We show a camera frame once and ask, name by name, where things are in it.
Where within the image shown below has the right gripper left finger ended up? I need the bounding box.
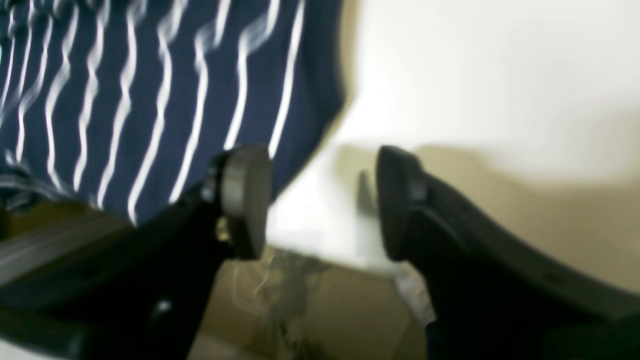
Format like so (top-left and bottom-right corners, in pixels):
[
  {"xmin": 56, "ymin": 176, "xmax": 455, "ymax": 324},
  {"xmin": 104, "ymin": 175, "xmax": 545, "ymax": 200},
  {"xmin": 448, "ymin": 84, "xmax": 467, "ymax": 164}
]
[{"xmin": 0, "ymin": 145, "xmax": 273, "ymax": 360}]

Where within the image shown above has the navy white striped t-shirt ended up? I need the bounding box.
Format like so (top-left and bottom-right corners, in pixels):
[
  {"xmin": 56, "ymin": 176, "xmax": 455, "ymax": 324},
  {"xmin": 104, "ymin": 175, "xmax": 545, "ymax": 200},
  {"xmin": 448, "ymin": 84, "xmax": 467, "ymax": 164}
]
[{"xmin": 0, "ymin": 0, "xmax": 345, "ymax": 224}]

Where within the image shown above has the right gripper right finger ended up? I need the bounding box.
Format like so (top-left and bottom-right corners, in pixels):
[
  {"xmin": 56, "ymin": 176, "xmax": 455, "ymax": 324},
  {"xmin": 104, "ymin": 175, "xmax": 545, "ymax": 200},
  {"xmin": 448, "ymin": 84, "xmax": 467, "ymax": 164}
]
[{"xmin": 375, "ymin": 146, "xmax": 639, "ymax": 360}]

